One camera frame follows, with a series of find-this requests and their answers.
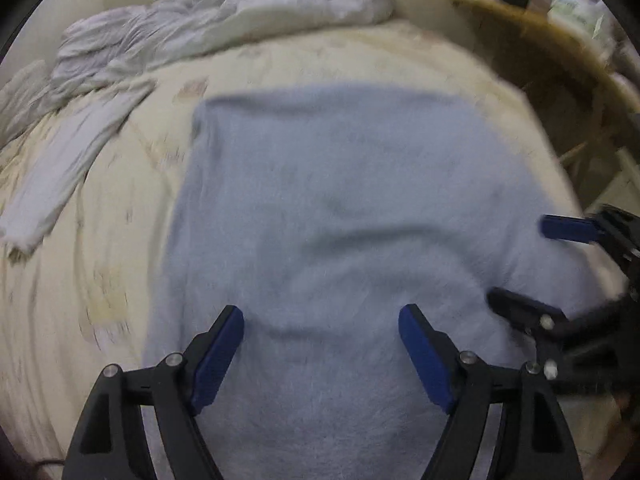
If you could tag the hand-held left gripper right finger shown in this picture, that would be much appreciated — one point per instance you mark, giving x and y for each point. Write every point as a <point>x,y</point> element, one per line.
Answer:
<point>425,360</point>

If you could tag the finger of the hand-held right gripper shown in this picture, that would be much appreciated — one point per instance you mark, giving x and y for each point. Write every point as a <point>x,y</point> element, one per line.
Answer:
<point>570,228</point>
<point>525,310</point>

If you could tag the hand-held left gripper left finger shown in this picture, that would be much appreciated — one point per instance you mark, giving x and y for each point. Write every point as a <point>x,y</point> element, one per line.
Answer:
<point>220,360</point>

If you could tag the light blue knit sweater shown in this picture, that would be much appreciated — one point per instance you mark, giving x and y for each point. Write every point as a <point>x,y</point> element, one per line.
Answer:
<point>340,200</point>

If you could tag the black sleeved white t-shirt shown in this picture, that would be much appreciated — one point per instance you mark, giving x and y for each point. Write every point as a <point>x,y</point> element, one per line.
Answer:
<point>75,160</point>

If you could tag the yellow cartoon print bed sheet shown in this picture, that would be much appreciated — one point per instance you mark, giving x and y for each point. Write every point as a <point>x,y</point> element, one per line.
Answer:
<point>100,285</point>

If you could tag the wooden side shelf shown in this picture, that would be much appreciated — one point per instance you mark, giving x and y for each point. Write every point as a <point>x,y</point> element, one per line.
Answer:
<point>550,45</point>

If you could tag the grey crumpled duvet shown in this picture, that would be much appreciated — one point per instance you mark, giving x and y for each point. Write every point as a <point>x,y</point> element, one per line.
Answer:
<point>200,15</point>

